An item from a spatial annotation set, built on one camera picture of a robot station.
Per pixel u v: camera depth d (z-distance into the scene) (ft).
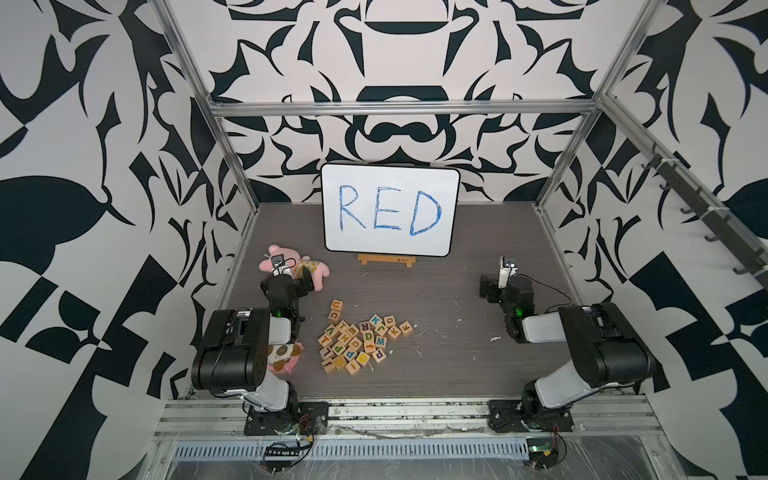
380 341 2.77
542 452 2.34
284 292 2.35
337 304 3.00
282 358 2.54
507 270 2.70
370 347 2.72
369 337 2.79
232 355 1.48
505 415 2.44
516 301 2.41
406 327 2.85
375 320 2.87
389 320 2.86
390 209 3.08
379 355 2.68
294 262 3.09
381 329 2.83
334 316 2.92
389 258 3.25
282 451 2.39
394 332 2.81
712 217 1.97
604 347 1.52
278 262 2.63
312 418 2.43
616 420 2.45
